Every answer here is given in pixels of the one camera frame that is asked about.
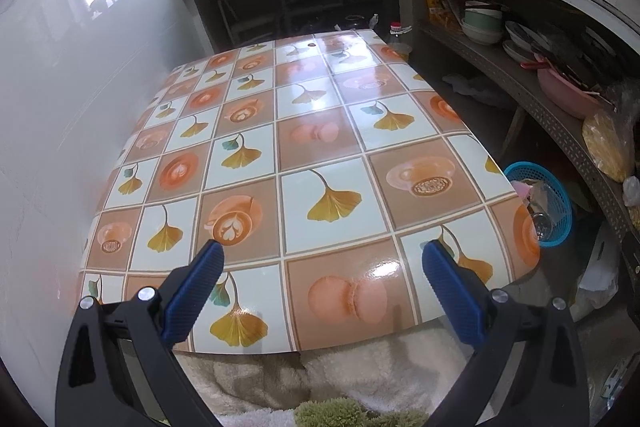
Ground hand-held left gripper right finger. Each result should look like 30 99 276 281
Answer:
421 239 591 427

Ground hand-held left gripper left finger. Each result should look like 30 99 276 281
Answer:
55 239 226 427

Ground blue plastic basket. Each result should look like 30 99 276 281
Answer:
502 162 575 249

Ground clear plastic bottle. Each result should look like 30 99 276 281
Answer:
530 212 556 241

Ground fluffy green white robe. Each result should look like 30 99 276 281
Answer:
177 334 481 427

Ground white plastic bag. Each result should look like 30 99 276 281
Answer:
575 227 621 308

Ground yellow food bag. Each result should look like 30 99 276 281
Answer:
582 109 636 183

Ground pink plastic basin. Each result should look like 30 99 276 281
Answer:
535 52 609 119

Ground red cap bottle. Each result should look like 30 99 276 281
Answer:
387 22 414 58

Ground stack of plates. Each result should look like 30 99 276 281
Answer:
502 21 544 63

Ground stack of bowls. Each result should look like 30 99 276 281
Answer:
460 1 505 46

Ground yellow snack packets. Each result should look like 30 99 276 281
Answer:
425 0 466 30

